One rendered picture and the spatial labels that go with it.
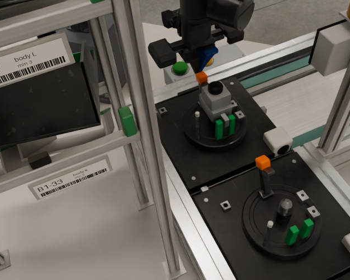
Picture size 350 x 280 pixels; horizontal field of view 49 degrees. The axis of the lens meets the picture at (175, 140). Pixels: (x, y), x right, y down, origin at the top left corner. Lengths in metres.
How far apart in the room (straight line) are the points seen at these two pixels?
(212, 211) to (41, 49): 0.51
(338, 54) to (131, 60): 0.41
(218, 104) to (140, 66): 0.42
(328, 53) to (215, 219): 0.35
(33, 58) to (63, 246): 0.61
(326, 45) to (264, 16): 2.22
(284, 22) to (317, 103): 1.86
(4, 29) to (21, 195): 0.71
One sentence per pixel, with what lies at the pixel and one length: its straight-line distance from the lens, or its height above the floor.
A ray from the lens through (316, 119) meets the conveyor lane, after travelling 0.97.
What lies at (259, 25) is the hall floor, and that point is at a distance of 2.79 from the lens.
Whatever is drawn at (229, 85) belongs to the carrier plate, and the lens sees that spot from 0.94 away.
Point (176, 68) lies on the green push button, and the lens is 0.99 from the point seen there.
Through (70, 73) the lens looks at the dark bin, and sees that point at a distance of 0.42.
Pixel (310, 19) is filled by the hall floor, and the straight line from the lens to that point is 2.90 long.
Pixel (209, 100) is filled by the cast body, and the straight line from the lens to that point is 0.75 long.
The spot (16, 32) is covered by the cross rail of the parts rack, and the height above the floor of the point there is 1.47.
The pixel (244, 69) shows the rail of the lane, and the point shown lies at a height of 0.96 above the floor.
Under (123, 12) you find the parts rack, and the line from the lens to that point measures 0.31.
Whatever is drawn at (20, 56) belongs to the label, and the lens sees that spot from 0.32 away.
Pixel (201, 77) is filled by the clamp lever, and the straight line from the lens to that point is 0.81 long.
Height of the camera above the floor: 1.63
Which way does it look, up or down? 52 degrees down
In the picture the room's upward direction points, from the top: 6 degrees counter-clockwise
